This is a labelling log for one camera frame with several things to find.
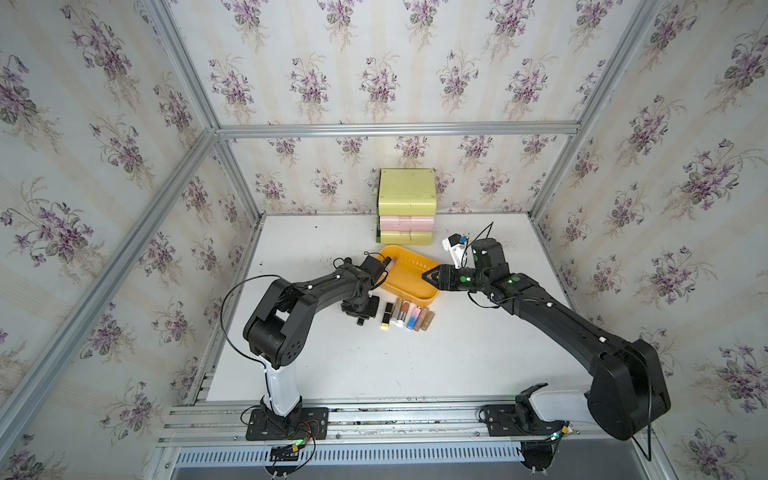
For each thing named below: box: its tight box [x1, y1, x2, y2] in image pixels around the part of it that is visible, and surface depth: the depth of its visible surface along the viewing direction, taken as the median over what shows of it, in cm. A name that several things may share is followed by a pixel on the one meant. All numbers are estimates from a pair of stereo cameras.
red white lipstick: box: [400, 300, 410, 322], surface depth 95 cm
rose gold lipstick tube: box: [413, 306, 429, 332], surface depth 92 cm
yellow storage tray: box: [379, 245, 441, 306], surface depth 103 cm
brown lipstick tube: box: [420, 311, 435, 331], surface depth 92 cm
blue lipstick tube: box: [406, 307, 422, 330], surface depth 92 cm
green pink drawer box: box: [376, 168, 437, 245], surface depth 101 cm
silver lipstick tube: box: [392, 297, 403, 320], surface depth 94 cm
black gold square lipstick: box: [380, 302, 394, 330], surface depth 92 cm
